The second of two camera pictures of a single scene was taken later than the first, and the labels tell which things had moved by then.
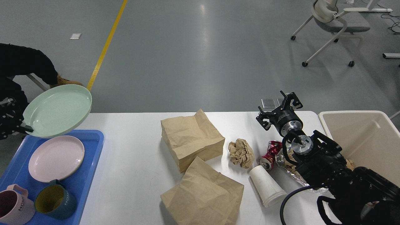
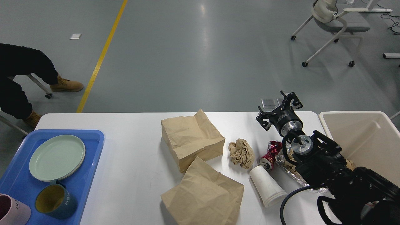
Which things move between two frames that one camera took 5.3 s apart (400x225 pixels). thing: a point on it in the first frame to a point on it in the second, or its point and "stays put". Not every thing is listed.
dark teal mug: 54,200 stays put
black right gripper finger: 296,102 stays put
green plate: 56,111 to 56,158
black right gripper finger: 263,119 stays put
